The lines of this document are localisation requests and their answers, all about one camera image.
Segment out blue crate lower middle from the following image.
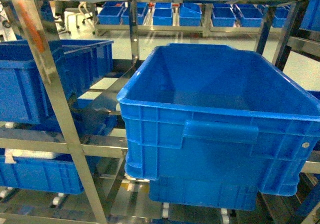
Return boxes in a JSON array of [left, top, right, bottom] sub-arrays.
[[149, 177, 258, 211]]

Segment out blue crate middle shelf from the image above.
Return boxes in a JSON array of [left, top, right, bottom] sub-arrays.
[[117, 44, 320, 196]]

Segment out blue crate lower left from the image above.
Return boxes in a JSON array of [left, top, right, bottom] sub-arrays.
[[0, 149, 84, 195]]

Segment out blue crate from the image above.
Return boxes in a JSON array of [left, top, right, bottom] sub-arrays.
[[0, 149, 84, 195], [149, 177, 258, 211]]

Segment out blue crate shelf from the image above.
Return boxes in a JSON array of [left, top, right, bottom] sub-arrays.
[[117, 44, 320, 196], [0, 39, 114, 124]]

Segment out blue crate left shelf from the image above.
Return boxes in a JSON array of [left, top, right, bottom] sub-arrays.
[[0, 39, 114, 124]]

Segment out steel shelf rack frame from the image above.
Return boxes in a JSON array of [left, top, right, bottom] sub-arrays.
[[0, 0, 320, 224]]

